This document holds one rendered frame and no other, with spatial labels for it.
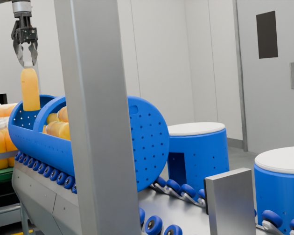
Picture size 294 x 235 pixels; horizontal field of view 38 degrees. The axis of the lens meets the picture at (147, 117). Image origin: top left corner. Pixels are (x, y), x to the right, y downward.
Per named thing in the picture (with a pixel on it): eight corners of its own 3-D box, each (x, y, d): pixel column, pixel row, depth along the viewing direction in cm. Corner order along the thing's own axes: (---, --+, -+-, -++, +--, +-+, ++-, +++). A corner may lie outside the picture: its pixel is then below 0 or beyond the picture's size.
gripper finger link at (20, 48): (18, 65, 173) (19, 42, 173) (15, 65, 178) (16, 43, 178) (26, 65, 175) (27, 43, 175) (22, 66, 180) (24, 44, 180)
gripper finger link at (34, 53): (36, 65, 177) (30, 43, 175) (32, 65, 182) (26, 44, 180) (43, 63, 178) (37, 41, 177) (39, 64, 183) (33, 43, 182)
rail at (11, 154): (-7, 160, 199) (-8, 154, 198) (-7, 160, 199) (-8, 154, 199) (74, 145, 218) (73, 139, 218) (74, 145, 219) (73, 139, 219)
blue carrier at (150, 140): (88, 207, 116) (74, 102, 112) (12, 162, 191) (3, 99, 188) (175, 183, 130) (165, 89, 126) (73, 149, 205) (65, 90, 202)
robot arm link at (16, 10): (10, 4, 177) (29, 4, 181) (11, 16, 178) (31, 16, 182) (14, 1, 171) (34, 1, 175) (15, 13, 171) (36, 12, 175)
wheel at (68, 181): (72, 176, 137) (77, 178, 138) (67, 173, 141) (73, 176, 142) (66, 188, 136) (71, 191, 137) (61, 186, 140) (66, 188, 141)
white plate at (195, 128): (189, 121, 201) (190, 123, 201) (145, 131, 183) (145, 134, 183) (238, 123, 180) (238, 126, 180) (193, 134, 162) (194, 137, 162)
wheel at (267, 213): (272, 218, 88) (277, 210, 88) (256, 213, 92) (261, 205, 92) (283, 231, 90) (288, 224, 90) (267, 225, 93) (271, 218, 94)
